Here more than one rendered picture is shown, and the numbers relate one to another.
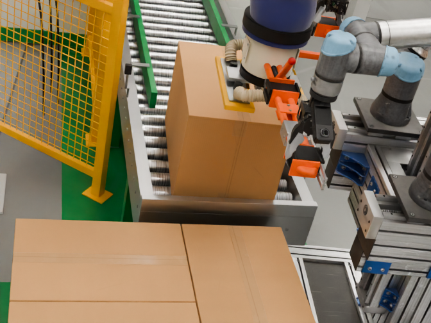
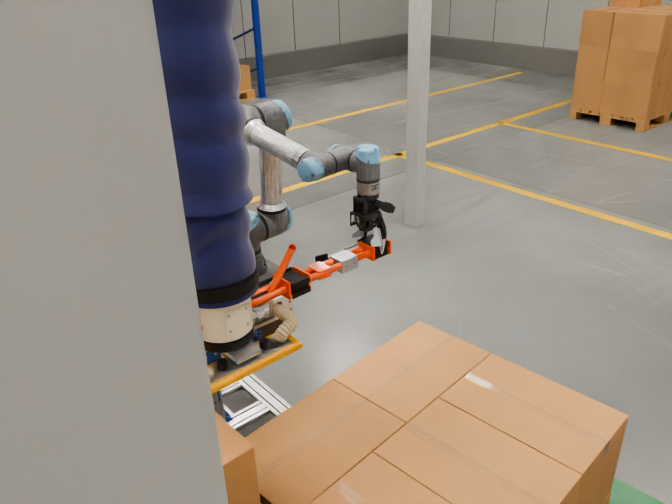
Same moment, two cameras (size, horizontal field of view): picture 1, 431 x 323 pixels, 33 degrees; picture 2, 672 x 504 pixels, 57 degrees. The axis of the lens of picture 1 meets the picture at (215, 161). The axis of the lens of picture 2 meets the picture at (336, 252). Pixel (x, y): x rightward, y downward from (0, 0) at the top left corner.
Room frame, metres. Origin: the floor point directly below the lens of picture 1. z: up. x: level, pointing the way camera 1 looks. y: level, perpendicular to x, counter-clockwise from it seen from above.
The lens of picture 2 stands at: (2.61, 1.38, 2.18)
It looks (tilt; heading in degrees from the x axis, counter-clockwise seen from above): 27 degrees down; 242
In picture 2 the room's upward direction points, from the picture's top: 2 degrees counter-clockwise
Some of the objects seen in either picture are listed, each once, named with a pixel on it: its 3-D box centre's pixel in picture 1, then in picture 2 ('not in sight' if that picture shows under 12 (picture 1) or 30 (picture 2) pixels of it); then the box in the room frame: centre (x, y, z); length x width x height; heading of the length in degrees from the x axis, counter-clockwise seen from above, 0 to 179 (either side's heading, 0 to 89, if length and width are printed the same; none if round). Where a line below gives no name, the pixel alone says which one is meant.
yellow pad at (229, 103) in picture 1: (235, 79); (244, 357); (2.18, 0.00, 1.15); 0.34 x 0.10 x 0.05; 13
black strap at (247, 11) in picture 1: (278, 23); (216, 276); (2.20, -0.10, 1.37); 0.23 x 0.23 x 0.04
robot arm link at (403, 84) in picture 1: (404, 74); not in sight; (2.40, -0.59, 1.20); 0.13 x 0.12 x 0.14; 0
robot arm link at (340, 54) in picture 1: (337, 56); (367, 163); (1.64, -0.23, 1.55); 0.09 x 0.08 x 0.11; 107
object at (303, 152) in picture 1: (301, 159); (374, 247); (1.62, -0.22, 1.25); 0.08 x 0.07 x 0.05; 13
